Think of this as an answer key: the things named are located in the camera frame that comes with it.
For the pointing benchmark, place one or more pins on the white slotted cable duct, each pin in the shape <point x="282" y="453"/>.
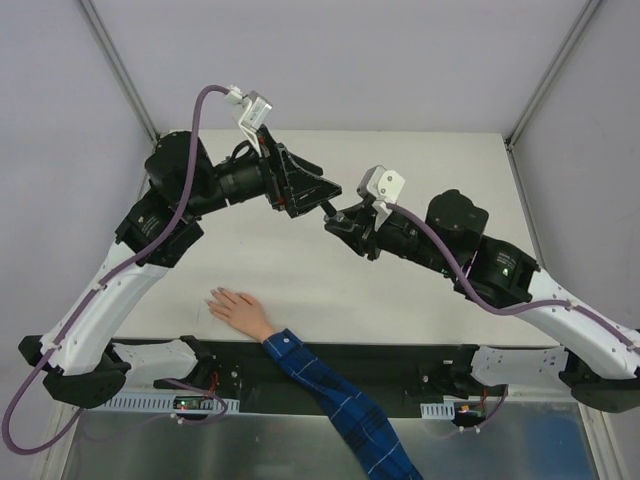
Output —
<point x="172" y="402"/>
<point x="438" y="411"/>

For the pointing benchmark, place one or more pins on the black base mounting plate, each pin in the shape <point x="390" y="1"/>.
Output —
<point x="284" y="375"/>

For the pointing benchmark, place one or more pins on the aluminium frame post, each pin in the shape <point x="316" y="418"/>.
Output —
<point x="577" y="31"/>
<point x="116" y="64"/>

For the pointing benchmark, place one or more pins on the blue plaid sleeve forearm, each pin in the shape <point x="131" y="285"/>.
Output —
<point x="361" y="422"/>

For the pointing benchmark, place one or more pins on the aluminium frame post left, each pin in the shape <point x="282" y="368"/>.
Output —
<point x="116" y="64"/>

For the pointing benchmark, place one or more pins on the person's bare hand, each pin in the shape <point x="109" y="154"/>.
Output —
<point x="241" y="312"/>

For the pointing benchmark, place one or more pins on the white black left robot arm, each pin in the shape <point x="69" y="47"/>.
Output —
<point x="83" y="365"/>

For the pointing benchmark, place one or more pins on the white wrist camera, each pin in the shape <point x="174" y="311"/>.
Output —
<point x="381" y="187"/>
<point x="249" y="111"/>

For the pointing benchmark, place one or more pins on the white slotted cable duct left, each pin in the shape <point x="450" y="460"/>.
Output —
<point x="172" y="402"/>

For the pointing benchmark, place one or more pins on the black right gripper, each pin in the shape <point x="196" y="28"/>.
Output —
<point x="368" y="232"/>

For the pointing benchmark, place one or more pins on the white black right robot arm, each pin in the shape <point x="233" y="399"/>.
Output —
<point x="595" y="360"/>

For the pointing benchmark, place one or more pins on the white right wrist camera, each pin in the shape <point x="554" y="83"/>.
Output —
<point x="381" y="187"/>

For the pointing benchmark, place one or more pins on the white slotted cable duct right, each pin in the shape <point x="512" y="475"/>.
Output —
<point x="438" y="411"/>

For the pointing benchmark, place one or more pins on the nail polish bottle glass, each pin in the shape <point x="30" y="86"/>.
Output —
<point x="338" y="218"/>

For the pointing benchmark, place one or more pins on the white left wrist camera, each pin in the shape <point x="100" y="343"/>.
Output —
<point x="249" y="111"/>

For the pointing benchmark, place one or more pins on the aluminium frame post right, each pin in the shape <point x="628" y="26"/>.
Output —
<point x="577" y="31"/>

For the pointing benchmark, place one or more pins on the black nail polish brush cap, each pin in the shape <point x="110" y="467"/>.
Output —
<point x="328" y="209"/>

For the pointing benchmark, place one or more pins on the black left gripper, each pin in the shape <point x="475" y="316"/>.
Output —
<point x="275" y="176"/>

